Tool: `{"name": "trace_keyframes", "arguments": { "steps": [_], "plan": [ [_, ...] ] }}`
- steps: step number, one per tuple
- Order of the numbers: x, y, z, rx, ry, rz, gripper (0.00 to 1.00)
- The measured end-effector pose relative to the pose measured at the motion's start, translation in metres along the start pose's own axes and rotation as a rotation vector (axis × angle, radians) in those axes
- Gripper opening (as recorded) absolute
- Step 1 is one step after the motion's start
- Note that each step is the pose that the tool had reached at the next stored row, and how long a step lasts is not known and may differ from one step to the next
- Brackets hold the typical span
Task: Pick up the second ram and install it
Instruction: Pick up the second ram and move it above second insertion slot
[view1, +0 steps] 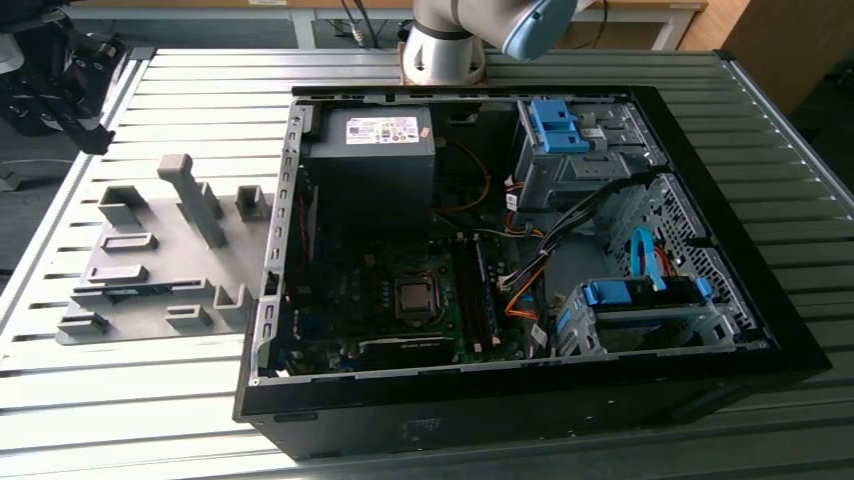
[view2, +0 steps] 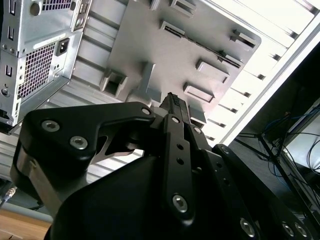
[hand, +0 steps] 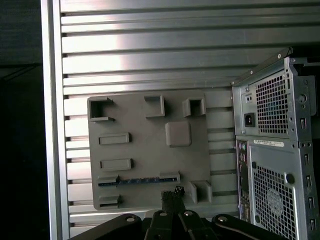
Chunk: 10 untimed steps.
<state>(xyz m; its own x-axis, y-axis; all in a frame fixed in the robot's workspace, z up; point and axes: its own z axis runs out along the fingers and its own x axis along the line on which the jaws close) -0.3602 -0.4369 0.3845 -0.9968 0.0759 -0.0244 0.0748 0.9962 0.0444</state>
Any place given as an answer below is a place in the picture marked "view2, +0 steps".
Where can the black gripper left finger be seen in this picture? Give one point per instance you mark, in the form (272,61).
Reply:
(62,125)

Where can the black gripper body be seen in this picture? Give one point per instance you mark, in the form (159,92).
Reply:
(112,212)

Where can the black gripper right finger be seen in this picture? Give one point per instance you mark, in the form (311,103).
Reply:
(237,187)

